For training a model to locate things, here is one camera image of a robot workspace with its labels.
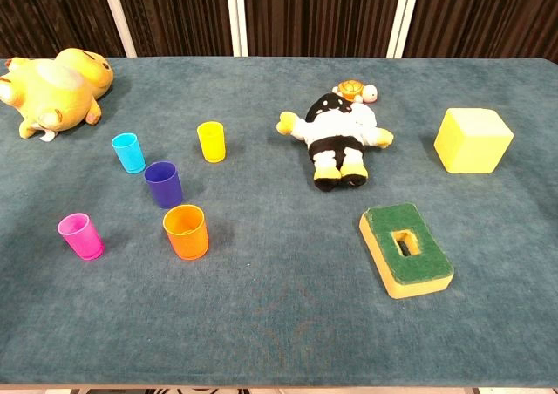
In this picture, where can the yellow plastic cup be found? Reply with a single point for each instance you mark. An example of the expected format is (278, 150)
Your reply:
(212, 143)

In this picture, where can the purple plastic cup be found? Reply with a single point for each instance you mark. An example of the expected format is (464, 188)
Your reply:
(165, 189)

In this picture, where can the blue plastic cup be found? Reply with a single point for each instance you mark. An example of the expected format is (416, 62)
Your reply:
(129, 156)

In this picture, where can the pink plastic cup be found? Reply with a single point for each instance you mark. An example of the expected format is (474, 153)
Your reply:
(83, 241)

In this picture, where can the black white plush doll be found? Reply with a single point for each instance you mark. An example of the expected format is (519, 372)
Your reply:
(335, 128)

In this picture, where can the orange plastic cup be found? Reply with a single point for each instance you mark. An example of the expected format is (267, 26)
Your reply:
(188, 241)

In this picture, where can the orange turtle toy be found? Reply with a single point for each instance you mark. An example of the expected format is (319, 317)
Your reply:
(351, 89)

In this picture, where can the teal table cloth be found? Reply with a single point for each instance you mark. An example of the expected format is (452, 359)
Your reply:
(279, 324)

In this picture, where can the green yellow sponge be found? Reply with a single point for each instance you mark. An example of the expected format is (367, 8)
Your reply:
(418, 263)

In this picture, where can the yellow foam cube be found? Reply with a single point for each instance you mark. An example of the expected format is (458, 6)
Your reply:
(473, 145)

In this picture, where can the yellow plush animal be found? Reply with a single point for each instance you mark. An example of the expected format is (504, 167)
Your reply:
(56, 93)

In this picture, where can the white partition post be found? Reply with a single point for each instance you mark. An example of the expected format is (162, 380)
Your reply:
(404, 15)
(236, 15)
(117, 15)

